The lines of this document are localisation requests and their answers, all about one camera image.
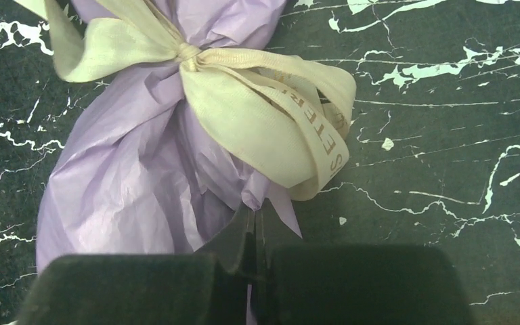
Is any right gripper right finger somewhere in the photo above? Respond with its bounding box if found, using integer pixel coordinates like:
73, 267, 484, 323
255, 212, 475, 324

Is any purple wrapping paper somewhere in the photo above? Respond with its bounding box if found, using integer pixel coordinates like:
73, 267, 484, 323
36, 1, 299, 276

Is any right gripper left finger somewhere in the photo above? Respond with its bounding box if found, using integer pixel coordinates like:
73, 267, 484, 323
18, 207, 255, 324

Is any cream ribbon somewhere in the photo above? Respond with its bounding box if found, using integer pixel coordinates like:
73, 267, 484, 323
22, 1, 356, 200

